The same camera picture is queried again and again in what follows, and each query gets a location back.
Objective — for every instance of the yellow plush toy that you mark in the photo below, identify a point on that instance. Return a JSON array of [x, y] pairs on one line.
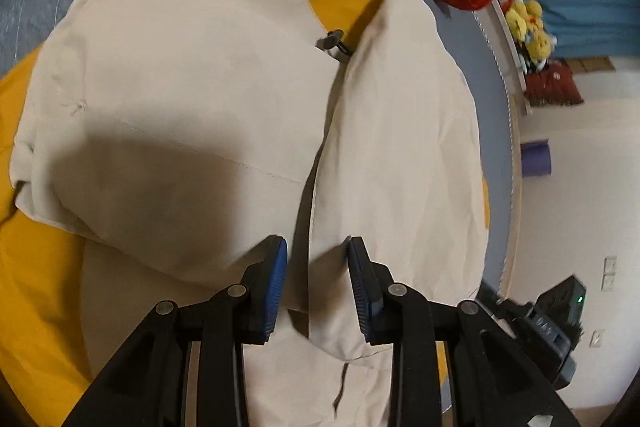
[[540, 44], [522, 17]]

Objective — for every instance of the white wall socket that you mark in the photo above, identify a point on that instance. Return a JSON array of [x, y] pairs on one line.
[[598, 338]]

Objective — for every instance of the beige and yellow jacket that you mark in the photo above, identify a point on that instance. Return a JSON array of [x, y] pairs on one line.
[[175, 82]]

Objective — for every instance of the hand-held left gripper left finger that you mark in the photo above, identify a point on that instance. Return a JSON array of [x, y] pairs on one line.
[[277, 287]]

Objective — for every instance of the wooden bed frame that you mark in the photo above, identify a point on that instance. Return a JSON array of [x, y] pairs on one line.
[[518, 187]]

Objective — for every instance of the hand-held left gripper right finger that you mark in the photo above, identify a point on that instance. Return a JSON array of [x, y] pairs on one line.
[[360, 292]]

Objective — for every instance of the white wall switch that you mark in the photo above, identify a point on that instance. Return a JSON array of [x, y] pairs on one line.
[[610, 274]]

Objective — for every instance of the white window ledge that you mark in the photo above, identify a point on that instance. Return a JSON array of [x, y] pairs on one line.
[[520, 97]]

